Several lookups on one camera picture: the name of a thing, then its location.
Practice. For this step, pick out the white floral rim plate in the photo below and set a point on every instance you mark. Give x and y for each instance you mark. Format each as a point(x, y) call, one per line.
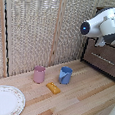
point(4, 101)

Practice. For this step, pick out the pink plastic cup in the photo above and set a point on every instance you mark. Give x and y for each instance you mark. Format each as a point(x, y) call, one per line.
point(39, 75)

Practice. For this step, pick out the dark brown drawer cabinet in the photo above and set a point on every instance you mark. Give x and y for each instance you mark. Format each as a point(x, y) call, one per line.
point(99, 66)

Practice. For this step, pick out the blue plastic cup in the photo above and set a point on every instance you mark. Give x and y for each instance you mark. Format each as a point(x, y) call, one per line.
point(65, 76)

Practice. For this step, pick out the wooden screen post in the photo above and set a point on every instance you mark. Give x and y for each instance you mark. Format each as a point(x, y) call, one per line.
point(3, 31)
point(56, 36)

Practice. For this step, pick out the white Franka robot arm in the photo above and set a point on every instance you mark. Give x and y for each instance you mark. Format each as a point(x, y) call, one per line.
point(103, 26)

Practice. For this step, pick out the yellow toy block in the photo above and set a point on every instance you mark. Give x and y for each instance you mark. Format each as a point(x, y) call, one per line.
point(53, 88)

